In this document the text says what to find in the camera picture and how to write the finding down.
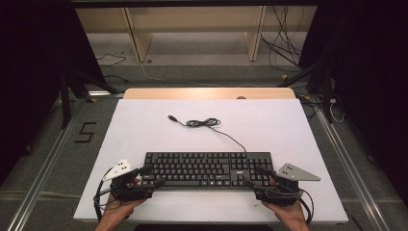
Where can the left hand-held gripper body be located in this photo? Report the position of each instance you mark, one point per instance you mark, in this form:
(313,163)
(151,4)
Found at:
(128,192)

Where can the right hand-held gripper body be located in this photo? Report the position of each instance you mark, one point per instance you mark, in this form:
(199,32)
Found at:
(279,194)

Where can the black computer keyboard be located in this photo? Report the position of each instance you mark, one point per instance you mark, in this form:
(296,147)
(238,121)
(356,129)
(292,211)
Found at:
(205,170)

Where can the person's left hand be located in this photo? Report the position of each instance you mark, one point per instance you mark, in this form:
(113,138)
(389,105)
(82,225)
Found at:
(118,210)

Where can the person's right hand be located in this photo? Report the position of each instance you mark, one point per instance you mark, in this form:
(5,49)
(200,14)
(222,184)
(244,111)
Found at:
(290,213)

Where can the yellow tape piece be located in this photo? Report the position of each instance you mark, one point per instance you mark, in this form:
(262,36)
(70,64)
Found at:
(93,100)
(284,77)

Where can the light wooden table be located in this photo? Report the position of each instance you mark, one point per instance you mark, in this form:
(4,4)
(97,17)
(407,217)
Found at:
(192,93)

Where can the black metal stand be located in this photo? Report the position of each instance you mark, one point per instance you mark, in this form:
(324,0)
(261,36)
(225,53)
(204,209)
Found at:
(326,96)
(65,102)

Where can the black curtain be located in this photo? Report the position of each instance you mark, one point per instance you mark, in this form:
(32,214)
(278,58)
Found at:
(378,80)
(25,80)

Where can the light wooden shelf unit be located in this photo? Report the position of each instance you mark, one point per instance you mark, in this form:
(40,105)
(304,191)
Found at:
(198,19)

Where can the black overhead bar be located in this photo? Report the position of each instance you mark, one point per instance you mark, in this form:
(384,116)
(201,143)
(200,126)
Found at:
(192,3)

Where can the aluminium floor rail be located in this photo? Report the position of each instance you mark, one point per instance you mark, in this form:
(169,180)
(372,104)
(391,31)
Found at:
(41,179)
(352,173)

